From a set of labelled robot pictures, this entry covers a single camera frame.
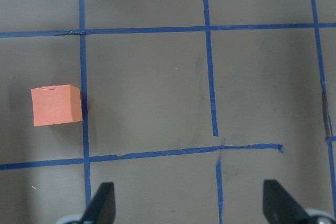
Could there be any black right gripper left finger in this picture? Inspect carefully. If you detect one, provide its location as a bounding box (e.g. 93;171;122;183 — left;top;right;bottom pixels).
81;182;116;224

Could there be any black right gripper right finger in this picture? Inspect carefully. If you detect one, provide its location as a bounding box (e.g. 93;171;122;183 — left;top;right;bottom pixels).
263;179;310;223

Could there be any orange foam block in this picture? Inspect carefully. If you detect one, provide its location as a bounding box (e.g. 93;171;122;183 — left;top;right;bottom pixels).
31;84;83;126

